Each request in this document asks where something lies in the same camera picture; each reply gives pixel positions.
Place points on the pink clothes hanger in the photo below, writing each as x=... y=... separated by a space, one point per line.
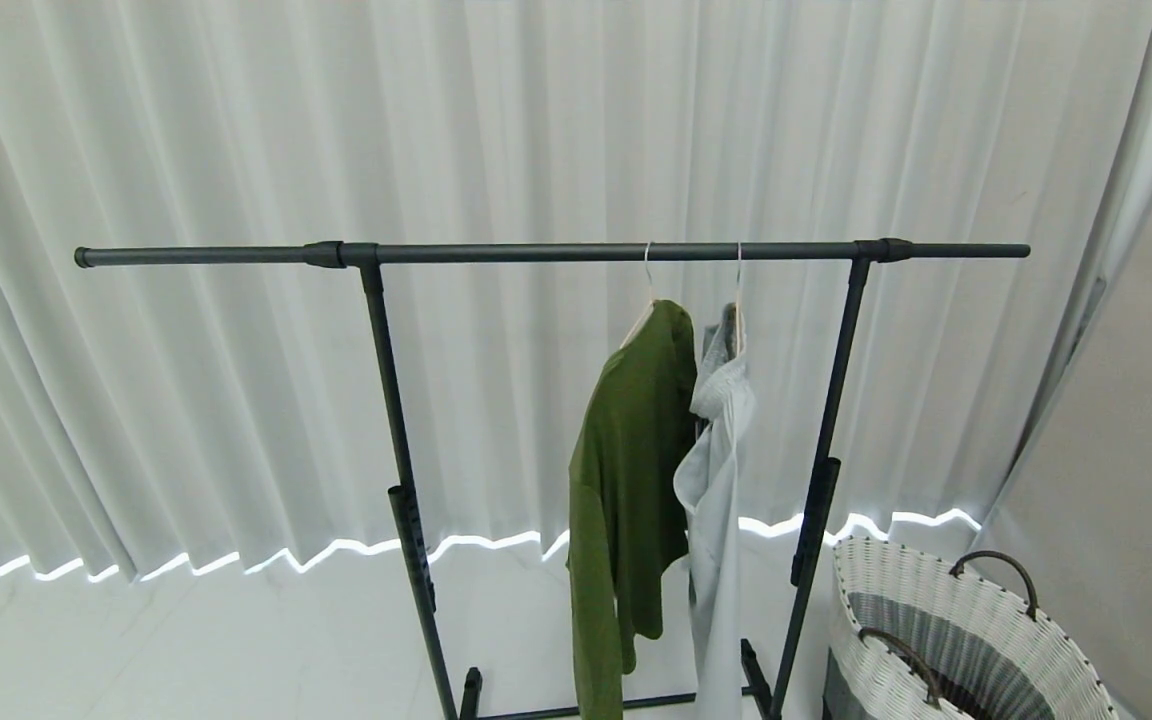
x=739 y=320
x=641 y=322

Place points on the green garment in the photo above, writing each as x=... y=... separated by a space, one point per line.
x=626 y=480

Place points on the white curtain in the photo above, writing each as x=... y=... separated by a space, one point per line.
x=236 y=130

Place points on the pale grey shorts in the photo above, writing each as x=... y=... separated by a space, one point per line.
x=721 y=520

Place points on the black clothes rack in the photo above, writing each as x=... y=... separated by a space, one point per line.
x=586 y=252

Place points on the white laundry basket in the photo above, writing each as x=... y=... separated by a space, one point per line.
x=936 y=590

